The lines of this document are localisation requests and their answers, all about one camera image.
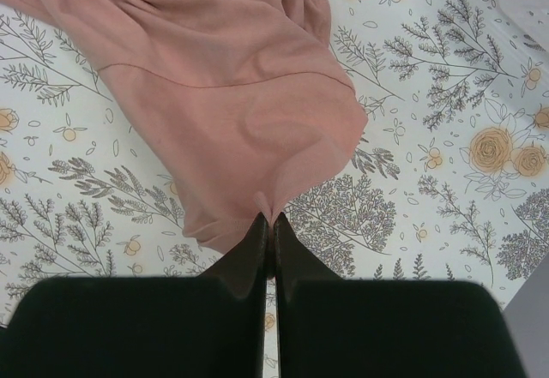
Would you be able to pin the floral patterned table mat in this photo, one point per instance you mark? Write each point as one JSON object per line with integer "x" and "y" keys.
{"x": 449, "y": 181}

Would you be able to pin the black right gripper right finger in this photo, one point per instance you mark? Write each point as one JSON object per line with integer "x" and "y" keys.
{"x": 334, "y": 327}

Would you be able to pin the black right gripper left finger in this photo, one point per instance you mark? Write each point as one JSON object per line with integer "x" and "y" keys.
{"x": 210, "y": 325}

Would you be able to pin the pink t shirt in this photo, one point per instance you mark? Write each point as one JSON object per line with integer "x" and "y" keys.
{"x": 241, "y": 100}

